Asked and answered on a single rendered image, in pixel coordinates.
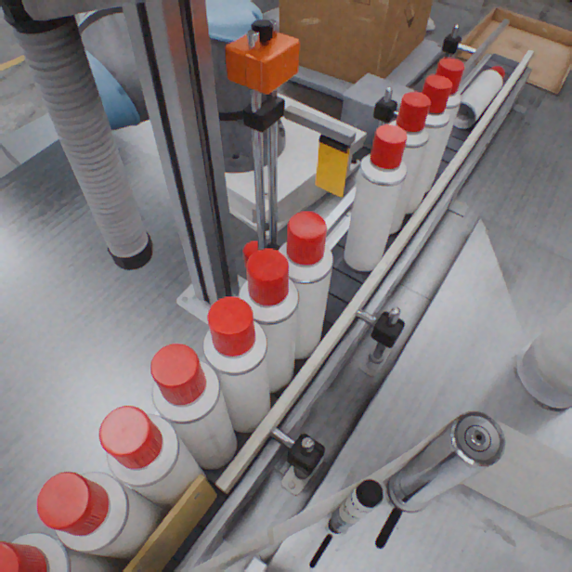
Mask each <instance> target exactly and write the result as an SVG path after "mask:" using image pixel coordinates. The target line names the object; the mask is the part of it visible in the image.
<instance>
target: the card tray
mask: <svg viewBox="0 0 572 572"><path fill-rule="evenodd" d="M505 19H508V20H510V22H509V25H508V27H507V28H506V29H505V30H504V31H503V32H502V34H501V35H500V36H499V37H498V38H497V40H496V41H495V42H494V43H493V44H492V45H491V47H490V48H489V49H488V50H487V51H486V53H489V54H492V55H493V53H494V54H497V55H500V56H503V57H505V58H507V59H512V60H514V61H517V62H521V61H522V59H523V58H524V56H525V55H526V54H527V52H528V50H532V51H534V54H533V56H532V58H531V60H530V61H529V62H528V64H527V66H528V68H531V69H532V71H531V73H530V74H529V76H528V79H527V81H526V83H527V84H530V85H534V86H536V87H538V88H541V89H543V90H546V91H548V92H551V93H554V94H555V95H557V94H558V92H559V90H560V88H561V86H562V84H563V82H564V80H565V78H566V76H567V74H568V72H569V70H570V68H571V66H572V32H570V31H567V30H564V29H561V28H558V27H555V26H552V25H551V24H548V23H545V22H542V21H539V20H536V19H532V18H529V17H526V16H523V15H519V14H516V13H513V12H511V11H508V10H505V9H502V8H499V7H496V6H495V7H494V8H493V9H492V10H491V11H490V12H489V13H488V14H487V15H486V16H485V17H484V18H483V19H482V20H481V21H480V22H479V23H478V24H477V25H476V26H475V27H474V28H473V29H472V30H471V31H470V32H469V33H468V34H467V35H466V36H465V37H464V38H463V39H462V40H461V44H462V45H465V46H469V47H471V48H474V49H478V48H479V47H480V46H481V45H482V44H483V43H484V42H485V41H486V40H487V39H488V37H489V36H490V35H491V34H492V33H493V32H494V31H495V30H496V29H497V27H498V26H499V25H500V24H501V23H502V22H503V21H504V20H505ZM486 53H485V54H484V55H483V56H482V57H481V58H480V60H478V61H477V62H476V65H477V64H478V63H479V62H480V61H481V59H482V58H483V57H484V56H485V55H486ZM471 56H472V54H469V53H466V52H463V51H460V50H458V52H457V55H456V58H459V59H463V60H466V61H467V60H468V59H469V58H470V57H471Z"/></svg>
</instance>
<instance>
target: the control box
mask: <svg viewBox="0 0 572 572"><path fill-rule="evenodd" d="M21 1H22V4H23V5H24V8H25V10H26V12H27V13H28V14H29V15H30V16H31V17H32V18H33V19H34V20H42V21H45V20H53V19H58V18H63V17H67V16H72V15H77V14H82V13H86V12H91V11H96V10H101V9H106V8H112V7H121V6H126V5H132V4H137V3H142V2H148V1H153V0H21Z"/></svg>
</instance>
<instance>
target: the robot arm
mask: <svg viewBox="0 0 572 572"><path fill-rule="evenodd" d="M205 1H206V9H207V18H208V26H209V34H210V43H211V51H212V60H213V68H214V84H215V92H216V101H217V109H218V117H219V125H220V134H221V141H222V150H223V157H224V165H225V173H229V174H239V173H247V172H252V171H253V170H254V157H253V140H252V128H250V127H247V126H245V125H244V124H243V112H242V110H243V108H245V107H246V106H247V105H249V104H250V88H249V87H246V86H243V85H241V84H236V83H234V82H231V81H229V79H228V74H227V64H226V52H225V47H226V46H227V45H229V44H230V43H232V42H234V41H236V40H237V39H239V38H241V37H242V36H243V35H245V34H247V32H248V31H249V30H251V24H252V23H253V22H254V21H255V20H262V19H263V15H262V13H261V11H260V9H259V8H258V7H257V6H256V5H255V4H254V3H252V2H250V1H248V0H205ZM75 18H76V20H77V23H78V28H79V33H80V34H81V37H82V42H83V43H84V50H85V51H86V55H87V58H88V60H89V63H90V67H91V69H92V73H93V75H94V78H95V82H96V84H97V90H98V92H99V95H100V97H101V100H102V104H103V106H104V110H105V112H106V115H107V118H108V120H109V125H110V129H111V130H118V129H122V128H125V127H127V126H131V125H133V126H137V125H140V123H143V122H146V121H148V120H149V119H150V117H149V113H148V109H147V105H146V101H145V98H144V94H143V90H142V86H141V83H140V79H139V75H138V71H137V64H136V60H135V56H134V52H133V48H132V45H131V40H130V36H129V32H128V29H127V25H126V21H125V16H124V10H123V6H117V7H112V8H106V9H101V10H96V11H91V12H86V13H82V14H77V15H75ZM285 144H286V138H285V129H284V125H283V123H282V121H281V119H279V120H278V157H279V156H280V155H281V153H282V152H283V151H284V148H285ZM263 149H264V167H265V166H267V130H266V131H265V132H264V133H263Z"/></svg>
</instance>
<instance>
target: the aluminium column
mask: <svg viewBox="0 0 572 572"><path fill-rule="evenodd" d="M183 1H184V7H185V13H186V20H187V26H188V39H189V45H190V51H191V57H192V64H193V70H194V75H195V81H196V86H197V92H198V98H199V102H200V108H201V118H202V125H203V131H204V137H205V144H206V150H207V157H208V163H209V170H210V177H211V184H212V192H213V198H214V213H215V222H216V229H217V236H218V242H219V248H220V253H221V258H222V262H223V267H224V270H225V274H226V279H227V291H228V297H230V296H231V297H236V296H237V295H238V294H239V292H240V287H239V280H238V272H237V265H236V257H235V250H234V242H233V235H232V227H231V219H230V211H229V204H228V189H227V181H226V173H225V165H224V157H223V150H222V141H221V134H220V125H219V117H218V109H217V101H216V92H215V77H214V68H213V60H212V51H211V43H210V34H209V26H208V18H207V9H206V1H205V0H183ZM123 13H124V16H125V21H126V25H127V29H128V32H129V36H130V40H131V45H132V48H133V52H134V56H135V60H136V66H137V71H138V75H139V79H140V83H141V86H142V90H143V94H144V98H145V101H146V105H147V109H148V113H149V119H150V123H151V127H152V131H153V135H154V138H155V142H156V146H157V150H158V153H159V157H160V161H161V165H162V171H163V175H164V179H165V183H166V186H167V189H168V193H169V197H170V201H171V204H172V208H173V211H174V215H175V221H176V225H177V228H178V232H179V236H180V239H181V243H182V246H183V250H184V254H185V257H186V260H187V264H188V270H189V274H190V277H191V281H192V284H193V288H194V292H195V294H196V298H197V299H198V300H200V301H201V302H203V303H204V304H206V305H207V306H209V307H211V306H212V305H213V304H214V303H215V302H216V301H218V300H220V299H222V298H225V297H226V291H225V285H224V281H223V275H222V269H221V264H220V258H219V252H218V248H217V242H216V236H215V226H214V220H213V215H212V209H211V203H210V198H209V192H208V186H207V180H206V174H205V169H204V163H203V157H202V146H201V141H200V135H199V129H198V123H197V117H196V111H195V105H194V99H193V93H192V87H191V81H190V75H189V64H188V58H187V51H186V45H185V39H184V33H183V27H182V20H181V14H180V8H179V2H178V0H153V1H148V2H142V3H137V4H132V5H126V6H123Z"/></svg>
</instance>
